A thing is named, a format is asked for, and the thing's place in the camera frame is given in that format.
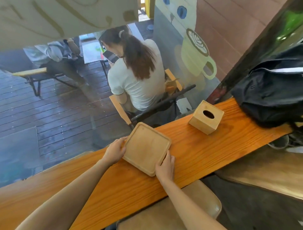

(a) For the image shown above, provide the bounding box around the brown bag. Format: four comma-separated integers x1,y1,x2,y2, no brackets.
165,78,178,94

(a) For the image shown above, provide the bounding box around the smartphone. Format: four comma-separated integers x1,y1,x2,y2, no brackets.
102,50,119,64

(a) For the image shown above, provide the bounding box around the person's left hand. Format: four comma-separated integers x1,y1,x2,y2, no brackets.
102,136,128,166

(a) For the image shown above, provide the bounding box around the square wooden tray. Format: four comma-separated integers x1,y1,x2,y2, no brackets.
122,122,172,177

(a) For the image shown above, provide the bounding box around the wooden tissue box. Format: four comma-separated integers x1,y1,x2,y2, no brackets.
188,100,225,135

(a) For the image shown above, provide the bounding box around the black backpack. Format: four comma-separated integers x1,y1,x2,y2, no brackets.
231,43,303,130

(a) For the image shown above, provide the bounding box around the person's right hand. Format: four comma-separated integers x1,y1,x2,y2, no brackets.
155,150,176,184

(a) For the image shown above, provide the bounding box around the person's left forearm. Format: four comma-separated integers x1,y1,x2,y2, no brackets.
15,158,112,230

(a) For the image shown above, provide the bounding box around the person's right forearm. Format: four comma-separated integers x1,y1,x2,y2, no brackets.
161,176,228,230

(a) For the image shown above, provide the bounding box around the beige parasol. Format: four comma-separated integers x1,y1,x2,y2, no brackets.
0,0,140,52

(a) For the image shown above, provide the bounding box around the outdoor table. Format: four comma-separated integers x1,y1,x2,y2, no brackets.
81,40,110,82

